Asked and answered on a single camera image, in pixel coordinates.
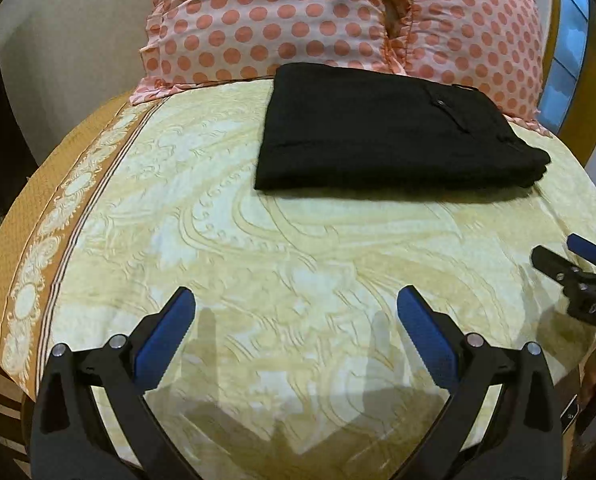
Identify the wooden window frame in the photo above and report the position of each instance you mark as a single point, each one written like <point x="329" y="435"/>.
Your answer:
<point x="595" y="90"/>

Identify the yellow patterned bedsheet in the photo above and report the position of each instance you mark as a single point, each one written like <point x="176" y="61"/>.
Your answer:
<point x="227" y="240"/>

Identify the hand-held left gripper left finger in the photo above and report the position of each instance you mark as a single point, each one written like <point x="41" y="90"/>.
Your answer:
<point x="163" y="340"/>

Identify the large pink polka-dot pillow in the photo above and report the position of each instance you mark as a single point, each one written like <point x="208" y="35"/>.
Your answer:
<point x="278" y="15"/>

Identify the wooden bed frame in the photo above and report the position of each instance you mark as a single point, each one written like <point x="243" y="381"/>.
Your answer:
<point x="2" y="410"/>

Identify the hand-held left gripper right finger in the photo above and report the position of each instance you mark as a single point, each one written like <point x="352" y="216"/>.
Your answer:
<point x="425" y="335"/>

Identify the glass window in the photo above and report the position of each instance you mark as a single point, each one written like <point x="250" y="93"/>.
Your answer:
<point x="570" y="55"/>

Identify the black pants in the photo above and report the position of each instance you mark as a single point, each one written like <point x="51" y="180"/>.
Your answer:
<point x="378" y="130"/>

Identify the small pink polka-dot pillow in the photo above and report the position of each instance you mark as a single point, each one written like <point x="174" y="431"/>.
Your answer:
<point x="473" y="40"/>

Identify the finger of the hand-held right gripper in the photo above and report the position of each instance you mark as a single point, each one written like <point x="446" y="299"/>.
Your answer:
<point x="590" y="249"/>
<point x="553" y="262"/>

